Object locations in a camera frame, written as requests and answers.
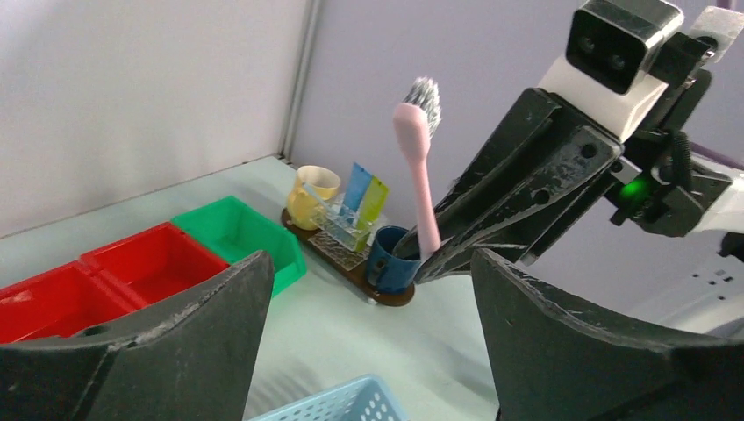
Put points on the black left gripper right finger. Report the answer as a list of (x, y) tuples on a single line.
[(557, 356)]

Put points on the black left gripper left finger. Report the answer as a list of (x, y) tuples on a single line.
[(188, 357)]

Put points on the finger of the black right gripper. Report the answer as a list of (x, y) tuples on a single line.
[(509, 198)]

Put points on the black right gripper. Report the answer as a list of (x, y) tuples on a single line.
[(671, 192)]

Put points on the red plastic bin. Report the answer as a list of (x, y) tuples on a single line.
[(106, 283)]

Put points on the green bin with toothbrushes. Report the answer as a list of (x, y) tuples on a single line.
[(233, 230)]

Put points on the light blue plastic basket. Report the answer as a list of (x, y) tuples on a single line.
[(364, 398)]

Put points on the dark blue ceramic mug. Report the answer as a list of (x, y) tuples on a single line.
[(384, 272)]

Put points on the clear glass rectangular container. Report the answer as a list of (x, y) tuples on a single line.
[(342, 224)]

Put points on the yellow ceramic mug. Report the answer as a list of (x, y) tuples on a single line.
[(311, 184)]

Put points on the lime green toothpaste tube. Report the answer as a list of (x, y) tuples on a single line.
[(372, 204)]

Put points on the blue toothpaste tube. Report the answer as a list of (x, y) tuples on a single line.
[(358, 183)]

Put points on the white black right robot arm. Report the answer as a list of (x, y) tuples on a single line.
[(725, 214)]

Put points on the brown oval wooden tray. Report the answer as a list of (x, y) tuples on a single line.
[(349, 265)]

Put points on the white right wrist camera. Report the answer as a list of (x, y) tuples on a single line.
[(605, 70)]

